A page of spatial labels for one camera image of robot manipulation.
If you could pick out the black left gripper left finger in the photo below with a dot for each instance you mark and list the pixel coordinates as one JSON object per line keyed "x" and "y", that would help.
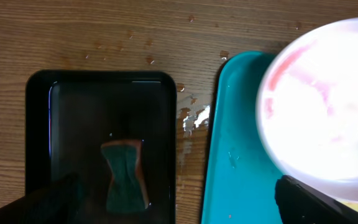
{"x": 57, "y": 203}

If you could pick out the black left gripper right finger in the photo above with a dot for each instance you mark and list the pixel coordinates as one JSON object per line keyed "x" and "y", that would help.
{"x": 299, "y": 203}

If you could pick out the white round plate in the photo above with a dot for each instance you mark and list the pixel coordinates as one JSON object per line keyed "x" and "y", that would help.
{"x": 307, "y": 109}

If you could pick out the teal plastic tray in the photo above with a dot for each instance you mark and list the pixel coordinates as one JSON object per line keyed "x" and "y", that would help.
{"x": 240, "y": 178}

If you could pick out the black water tray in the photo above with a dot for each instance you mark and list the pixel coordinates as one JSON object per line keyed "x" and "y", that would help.
{"x": 70, "y": 114}

